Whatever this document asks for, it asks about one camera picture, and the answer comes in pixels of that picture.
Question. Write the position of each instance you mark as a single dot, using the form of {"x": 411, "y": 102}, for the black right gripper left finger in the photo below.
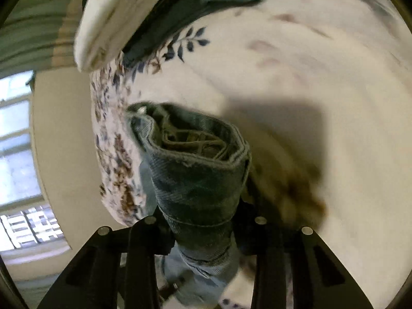
{"x": 112, "y": 261}

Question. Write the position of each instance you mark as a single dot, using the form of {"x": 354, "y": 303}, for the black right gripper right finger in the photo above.
{"x": 319, "y": 279}

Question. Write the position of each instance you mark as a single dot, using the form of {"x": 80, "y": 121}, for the blue denim shorts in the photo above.
{"x": 194, "y": 168}

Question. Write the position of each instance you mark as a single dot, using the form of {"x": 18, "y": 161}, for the floral bed quilt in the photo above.
{"x": 321, "y": 89}

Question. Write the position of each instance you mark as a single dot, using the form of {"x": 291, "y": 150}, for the green curtain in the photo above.
{"x": 39, "y": 35}

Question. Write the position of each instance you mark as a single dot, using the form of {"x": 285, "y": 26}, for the white folded pants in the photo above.
{"x": 105, "y": 28}

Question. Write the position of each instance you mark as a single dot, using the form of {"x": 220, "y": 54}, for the dark green folded pants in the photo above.
{"x": 169, "y": 19}

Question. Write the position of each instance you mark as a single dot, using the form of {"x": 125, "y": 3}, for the window with white frame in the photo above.
{"x": 26, "y": 218}

